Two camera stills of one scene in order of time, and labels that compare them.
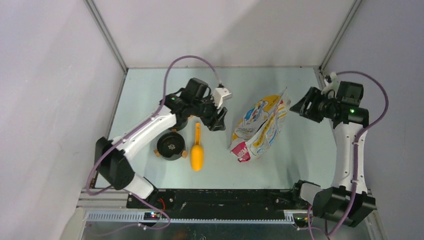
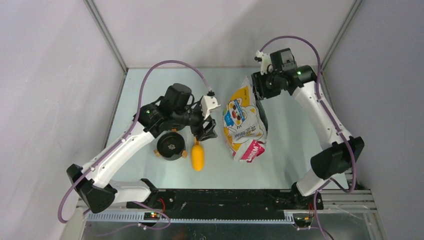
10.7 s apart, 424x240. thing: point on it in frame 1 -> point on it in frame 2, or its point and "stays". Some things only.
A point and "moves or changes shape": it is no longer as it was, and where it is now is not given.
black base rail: [219, 203] stays
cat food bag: [260, 124] moves or changes shape
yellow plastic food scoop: [197, 151] stays
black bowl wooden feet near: [171, 146] stays
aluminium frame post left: [108, 35] stays
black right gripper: [301, 107] -> [259, 90]
